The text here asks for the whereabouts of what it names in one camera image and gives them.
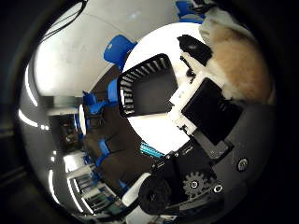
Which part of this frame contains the tan plush toy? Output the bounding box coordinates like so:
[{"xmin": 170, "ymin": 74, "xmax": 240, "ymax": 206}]
[{"xmin": 198, "ymin": 8, "xmax": 277, "ymax": 105}]

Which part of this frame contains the blue plastic chair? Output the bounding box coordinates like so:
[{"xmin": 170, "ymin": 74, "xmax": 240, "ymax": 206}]
[
  {"xmin": 103, "ymin": 34, "xmax": 138, "ymax": 73},
  {"xmin": 175, "ymin": 0, "xmax": 204, "ymax": 24},
  {"xmin": 107, "ymin": 77, "xmax": 120, "ymax": 105}
]

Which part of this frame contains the teal striped box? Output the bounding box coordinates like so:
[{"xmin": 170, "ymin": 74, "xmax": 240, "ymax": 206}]
[{"xmin": 139, "ymin": 141, "xmax": 165, "ymax": 160}]

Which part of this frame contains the black hanging cable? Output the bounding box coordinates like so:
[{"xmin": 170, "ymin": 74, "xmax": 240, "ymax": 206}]
[{"xmin": 39, "ymin": 0, "xmax": 89, "ymax": 43}]

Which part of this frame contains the black slatted container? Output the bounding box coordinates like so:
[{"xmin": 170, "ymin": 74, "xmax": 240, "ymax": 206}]
[{"xmin": 117, "ymin": 52, "xmax": 179, "ymax": 119}]

